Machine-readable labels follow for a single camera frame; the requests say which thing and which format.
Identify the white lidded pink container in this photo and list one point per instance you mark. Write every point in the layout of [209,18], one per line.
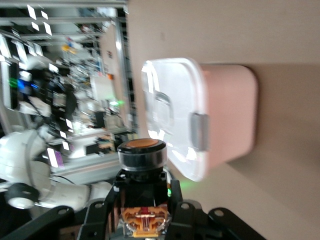
[225,112]

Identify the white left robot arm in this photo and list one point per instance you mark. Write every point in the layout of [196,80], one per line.
[22,160]

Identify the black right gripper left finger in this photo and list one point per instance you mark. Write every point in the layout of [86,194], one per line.
[93,217]

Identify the long aluminium frame rail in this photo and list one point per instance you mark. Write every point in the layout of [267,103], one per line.
[120,62]

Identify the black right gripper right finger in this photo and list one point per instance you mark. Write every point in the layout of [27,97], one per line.
[190,220]

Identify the orange push-button switch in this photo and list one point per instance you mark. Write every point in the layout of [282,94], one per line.
[142,155]

